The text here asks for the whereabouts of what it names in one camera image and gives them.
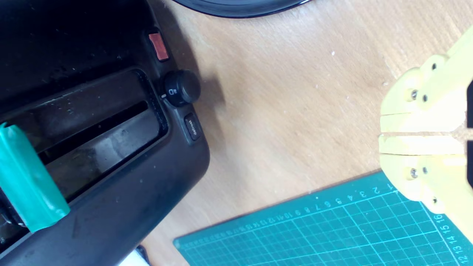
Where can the black defrost toaster button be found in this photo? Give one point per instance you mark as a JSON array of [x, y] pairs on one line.
[[192, 126]]

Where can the black toaster dial knob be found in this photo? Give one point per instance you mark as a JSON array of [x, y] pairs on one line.
[[183, 88]]

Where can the red toaster button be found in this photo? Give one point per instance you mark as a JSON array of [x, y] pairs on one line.
[[159, 46]]

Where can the black two-slot toaster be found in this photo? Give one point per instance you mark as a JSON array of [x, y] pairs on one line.
[[111, 207]]

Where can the green cutting mat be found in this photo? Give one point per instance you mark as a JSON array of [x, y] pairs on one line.
[[314, 236]]

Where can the black round plate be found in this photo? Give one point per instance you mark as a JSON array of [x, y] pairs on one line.
[[240, 7]]

